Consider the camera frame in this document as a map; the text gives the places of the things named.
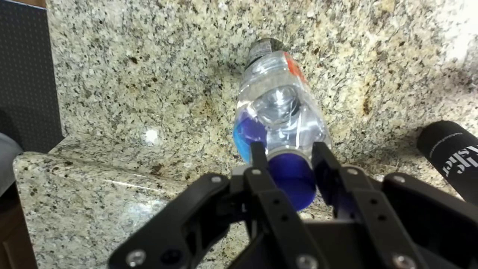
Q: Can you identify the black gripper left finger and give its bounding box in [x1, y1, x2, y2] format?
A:
[108, 140, 331, 269]

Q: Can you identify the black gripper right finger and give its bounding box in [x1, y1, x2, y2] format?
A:
[311, 140, 478, 269]

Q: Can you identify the clear blue-capped water bottle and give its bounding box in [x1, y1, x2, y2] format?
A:
[232, 36, 332, 213]

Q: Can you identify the black soda can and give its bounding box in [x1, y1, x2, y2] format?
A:
[416, 119, 478, 203]

